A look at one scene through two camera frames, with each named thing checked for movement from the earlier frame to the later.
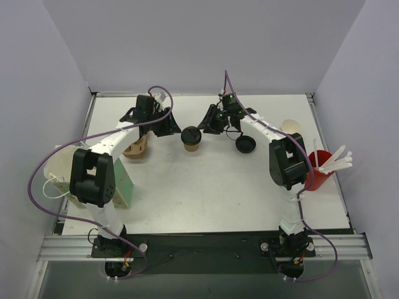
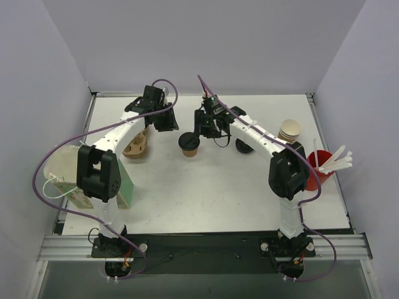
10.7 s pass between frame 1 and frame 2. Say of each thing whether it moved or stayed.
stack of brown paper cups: stayed
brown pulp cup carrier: stayed
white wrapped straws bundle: stayed
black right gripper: moved
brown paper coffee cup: moved
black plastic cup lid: moved
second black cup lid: stayed
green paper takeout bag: stayed
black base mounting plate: stayed
